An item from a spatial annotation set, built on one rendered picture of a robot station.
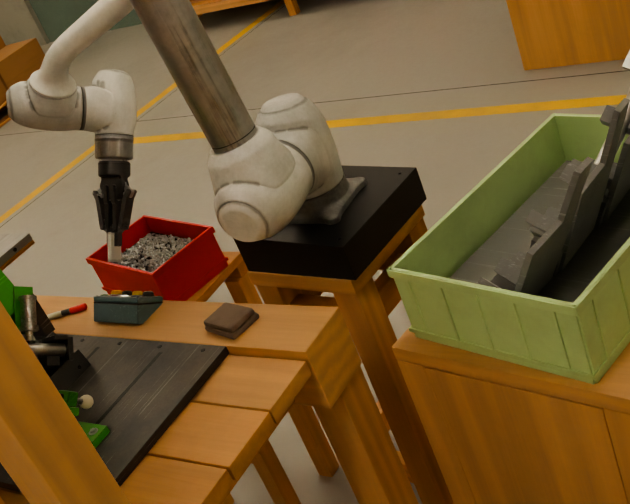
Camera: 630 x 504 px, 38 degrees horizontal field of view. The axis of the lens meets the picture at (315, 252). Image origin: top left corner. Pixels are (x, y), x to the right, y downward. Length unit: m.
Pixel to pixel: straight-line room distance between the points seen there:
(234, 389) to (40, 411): 0.55
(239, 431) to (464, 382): 0.44
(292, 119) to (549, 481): 0.90
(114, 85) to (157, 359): 0.65
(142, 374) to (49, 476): 0.61
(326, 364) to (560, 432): 0.46
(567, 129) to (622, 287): 0.60
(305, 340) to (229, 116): 0.46
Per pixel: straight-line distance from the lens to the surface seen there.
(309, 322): 1.82
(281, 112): 1.99
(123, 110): 2.18
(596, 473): 1.79
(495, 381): 1.74
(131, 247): 2.55
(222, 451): 1.65
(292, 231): 2.07
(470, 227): 1.93
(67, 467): 1.37
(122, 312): 2.12
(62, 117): 2.16
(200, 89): 1.80
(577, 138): 2.15
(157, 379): 1.88
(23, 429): 1.31
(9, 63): 8.49
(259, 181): 1.82
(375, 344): 2.10
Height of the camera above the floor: 1.86
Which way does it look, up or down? 28 degrees down
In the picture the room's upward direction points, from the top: 23 degrees counter-clockwise
